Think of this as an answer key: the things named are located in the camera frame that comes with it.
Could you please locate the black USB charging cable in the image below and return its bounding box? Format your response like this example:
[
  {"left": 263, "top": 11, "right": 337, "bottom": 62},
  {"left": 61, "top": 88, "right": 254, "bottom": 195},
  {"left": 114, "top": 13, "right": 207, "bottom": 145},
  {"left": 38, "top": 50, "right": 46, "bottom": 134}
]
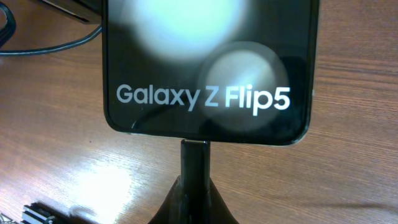
[{"left": 179, "top": 139, "right": 211, "bottom": 224}]

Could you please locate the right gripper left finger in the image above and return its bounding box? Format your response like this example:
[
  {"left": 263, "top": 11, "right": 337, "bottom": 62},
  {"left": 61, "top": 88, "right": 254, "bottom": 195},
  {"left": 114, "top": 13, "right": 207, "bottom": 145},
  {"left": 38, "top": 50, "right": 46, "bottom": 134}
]
[{"left": 149, "top": 175, "right": 187, "bottom": 224}]

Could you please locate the left camera black cable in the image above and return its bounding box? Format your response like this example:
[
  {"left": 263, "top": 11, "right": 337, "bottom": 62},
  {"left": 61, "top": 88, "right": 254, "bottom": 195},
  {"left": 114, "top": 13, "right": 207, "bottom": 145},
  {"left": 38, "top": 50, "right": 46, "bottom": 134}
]
[{"left": 0, "top": 0, "right": 103, "bottom": 57}]

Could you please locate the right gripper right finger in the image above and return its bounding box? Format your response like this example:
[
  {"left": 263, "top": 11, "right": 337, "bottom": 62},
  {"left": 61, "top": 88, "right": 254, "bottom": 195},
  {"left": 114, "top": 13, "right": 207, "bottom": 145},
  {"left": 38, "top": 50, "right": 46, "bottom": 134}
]
[{"left": 206, "top": 179, "right": 239, "bottom": 224}]

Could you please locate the black Galaxy flip phone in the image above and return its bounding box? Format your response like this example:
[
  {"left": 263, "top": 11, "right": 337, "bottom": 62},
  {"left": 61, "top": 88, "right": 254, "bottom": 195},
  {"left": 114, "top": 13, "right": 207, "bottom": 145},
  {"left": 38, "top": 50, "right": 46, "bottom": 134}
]
[{"left": 102, "top": 0, "right": 320, "bottom": 146}]

